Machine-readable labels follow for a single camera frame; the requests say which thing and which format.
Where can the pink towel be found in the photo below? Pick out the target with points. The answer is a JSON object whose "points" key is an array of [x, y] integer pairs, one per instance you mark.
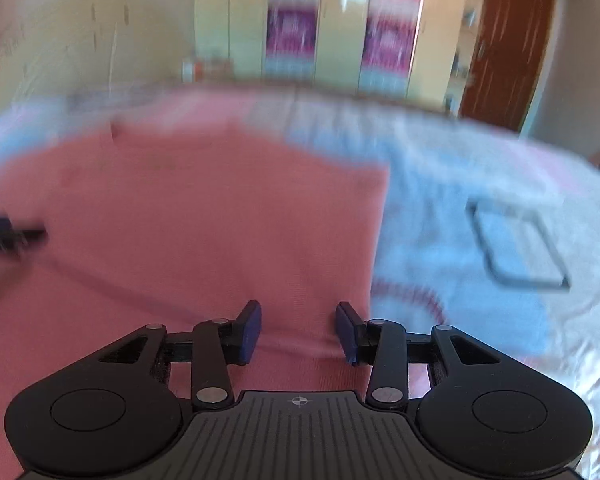
{"points": [[205, 220]]}

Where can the patterned bed sheet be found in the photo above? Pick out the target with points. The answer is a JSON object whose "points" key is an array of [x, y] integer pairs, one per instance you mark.
{"points": [[480, 185]]}

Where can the cream wardrobe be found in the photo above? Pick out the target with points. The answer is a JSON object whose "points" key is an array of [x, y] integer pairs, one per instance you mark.
{"points": [[342, 20]]}

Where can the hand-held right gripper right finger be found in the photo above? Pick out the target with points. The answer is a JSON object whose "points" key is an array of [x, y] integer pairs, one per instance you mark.
{"points": [[346, 332]]}

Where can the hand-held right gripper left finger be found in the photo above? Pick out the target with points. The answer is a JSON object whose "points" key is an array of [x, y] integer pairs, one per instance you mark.
{"points": [[249, 332]]}

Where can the cream wall shelf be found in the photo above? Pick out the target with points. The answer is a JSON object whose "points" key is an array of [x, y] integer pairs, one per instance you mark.
{"points": [[462, 55]]}

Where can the white fan-shaped frame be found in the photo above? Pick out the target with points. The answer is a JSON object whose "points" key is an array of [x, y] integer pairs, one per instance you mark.
{"points": [[55, 45]]}

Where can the orange white box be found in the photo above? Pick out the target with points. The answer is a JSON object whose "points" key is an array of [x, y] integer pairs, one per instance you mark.
{"points": [[202, 69]]}

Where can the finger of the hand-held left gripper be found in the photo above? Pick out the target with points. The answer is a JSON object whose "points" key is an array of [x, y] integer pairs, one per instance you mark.
{"points": [[10, 240]]}

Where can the brown wooden door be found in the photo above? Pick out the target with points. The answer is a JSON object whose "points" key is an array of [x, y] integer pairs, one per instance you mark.
{"points": [[510, 45]]}

